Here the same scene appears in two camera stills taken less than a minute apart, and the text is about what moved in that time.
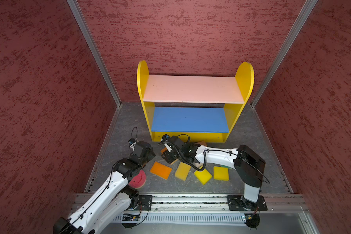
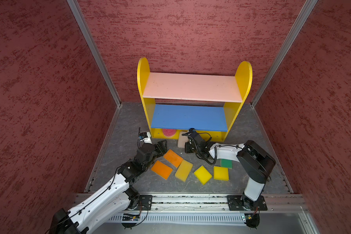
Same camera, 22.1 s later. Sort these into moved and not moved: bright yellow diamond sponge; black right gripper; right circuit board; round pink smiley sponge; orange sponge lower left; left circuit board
Moved: round pink smiley sponge; black right gripper
Not moved: bright yellow diamond sponge; right circuit board; orange sponge lower left; left circuit board
